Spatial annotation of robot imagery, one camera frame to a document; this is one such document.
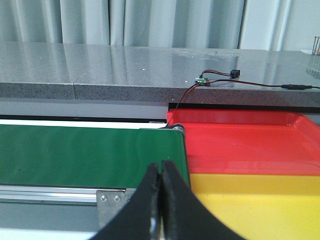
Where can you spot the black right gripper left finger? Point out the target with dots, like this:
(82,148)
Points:
(139,219)

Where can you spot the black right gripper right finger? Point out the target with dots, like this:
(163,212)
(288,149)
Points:
(184,216)

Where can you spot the yellow plastic tray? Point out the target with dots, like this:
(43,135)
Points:
(263,207)

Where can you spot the green conveyor belt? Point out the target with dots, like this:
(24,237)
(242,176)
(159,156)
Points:
(62,156)

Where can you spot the red plastic tray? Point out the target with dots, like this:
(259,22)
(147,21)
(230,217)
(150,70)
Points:
(260,142)

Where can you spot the small green circuit board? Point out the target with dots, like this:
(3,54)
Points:
(202,81)

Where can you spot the grey stone counter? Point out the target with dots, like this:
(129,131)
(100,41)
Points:
(78,72)

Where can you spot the black connector plug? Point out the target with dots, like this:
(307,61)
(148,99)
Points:
(235,73)

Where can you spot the white curtain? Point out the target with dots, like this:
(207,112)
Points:
(273,25)

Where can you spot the aluminium conveyor frame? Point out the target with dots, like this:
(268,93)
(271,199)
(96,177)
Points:
(109,201)

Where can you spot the black inline cable connector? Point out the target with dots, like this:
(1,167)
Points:
(298,87)

